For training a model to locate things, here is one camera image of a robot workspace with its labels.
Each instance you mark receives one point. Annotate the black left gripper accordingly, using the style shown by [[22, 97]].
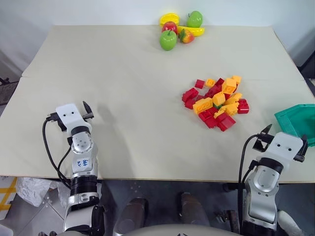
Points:
[[89, 116]]

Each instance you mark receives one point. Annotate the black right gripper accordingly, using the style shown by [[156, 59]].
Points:
[[261, 142]]

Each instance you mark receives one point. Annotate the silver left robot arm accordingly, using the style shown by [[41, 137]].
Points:
[[82, 157]]

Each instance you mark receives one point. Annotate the green plastic bin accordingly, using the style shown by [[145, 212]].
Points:
[[295, 120]]

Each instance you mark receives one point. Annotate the grey panel with yellow stripes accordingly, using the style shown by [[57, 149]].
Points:
[[7, 196]]

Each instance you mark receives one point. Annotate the red plastic building brick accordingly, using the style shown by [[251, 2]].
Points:
[[227, 123]]

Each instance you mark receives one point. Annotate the small yellow building block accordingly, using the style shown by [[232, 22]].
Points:
[[210, 82], [237, 79], [219, 114]]

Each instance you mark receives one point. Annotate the green plastic building brick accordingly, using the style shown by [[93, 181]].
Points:
[[217, 106]]

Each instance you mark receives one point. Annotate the yellow plastic toy brick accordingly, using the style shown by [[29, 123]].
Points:
[[229, 86]]

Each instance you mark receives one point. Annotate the white rounded robot part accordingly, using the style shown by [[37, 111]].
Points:
[[290, 223]]

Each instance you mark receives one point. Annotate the yellow plastic building brick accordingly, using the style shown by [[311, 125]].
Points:
[[203, 105]]

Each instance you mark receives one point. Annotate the black table caster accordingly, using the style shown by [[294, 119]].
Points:
[[226, 217]]

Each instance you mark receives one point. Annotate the crumpled white plastic sheet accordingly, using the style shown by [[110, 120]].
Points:
[[32, 190]]

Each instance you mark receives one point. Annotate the red plastic toy brick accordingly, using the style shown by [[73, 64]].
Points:
[[199, 83]]

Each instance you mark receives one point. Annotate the green toy apple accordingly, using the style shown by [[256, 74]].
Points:
[[168, 40]]

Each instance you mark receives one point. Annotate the red toy apple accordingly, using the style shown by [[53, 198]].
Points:
[[169, 26]]

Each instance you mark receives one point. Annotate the yellow toy starfruit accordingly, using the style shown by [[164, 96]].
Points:
[[169, 19]]

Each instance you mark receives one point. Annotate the red yellow toy peach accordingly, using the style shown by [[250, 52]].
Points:
[[187, 37]]

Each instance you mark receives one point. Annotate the yellow toy banana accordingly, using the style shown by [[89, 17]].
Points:
[[195, 31]]

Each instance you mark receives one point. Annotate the green apple back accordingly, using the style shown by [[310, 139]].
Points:
[[195, 19]]

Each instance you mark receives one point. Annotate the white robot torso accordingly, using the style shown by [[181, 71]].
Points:
[[152, 229]]

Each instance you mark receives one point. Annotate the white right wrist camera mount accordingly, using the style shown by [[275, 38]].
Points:
[[283, 146]]

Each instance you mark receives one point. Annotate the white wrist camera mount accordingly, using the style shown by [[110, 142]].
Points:
[[71, 116], [283, 146]]

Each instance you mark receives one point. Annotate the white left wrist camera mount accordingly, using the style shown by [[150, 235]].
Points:
[[71, 116]]

